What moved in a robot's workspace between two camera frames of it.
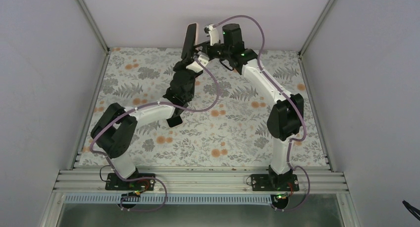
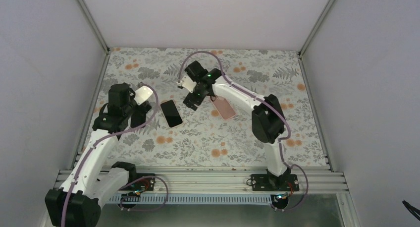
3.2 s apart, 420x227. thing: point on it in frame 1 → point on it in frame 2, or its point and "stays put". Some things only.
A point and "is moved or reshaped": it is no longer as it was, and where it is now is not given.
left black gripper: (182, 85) → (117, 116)
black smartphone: (189, 41) is moved or reshaped
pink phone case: (196, 40) → (223, 106)
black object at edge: (409, 206) stays put
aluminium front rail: (200, 181) stays put
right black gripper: (207, 50) → (190, 104)
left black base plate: (114, 183) stays put
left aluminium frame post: (80, 0) stays put
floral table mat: (225, 121) stays put
